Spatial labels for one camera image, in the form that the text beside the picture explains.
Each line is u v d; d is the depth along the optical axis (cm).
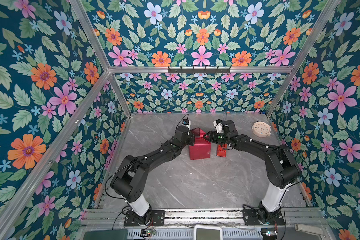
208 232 66
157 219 73
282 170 49
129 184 45
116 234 68
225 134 78
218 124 85
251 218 73
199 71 93
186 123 79
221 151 98
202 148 90
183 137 69
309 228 68
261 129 108
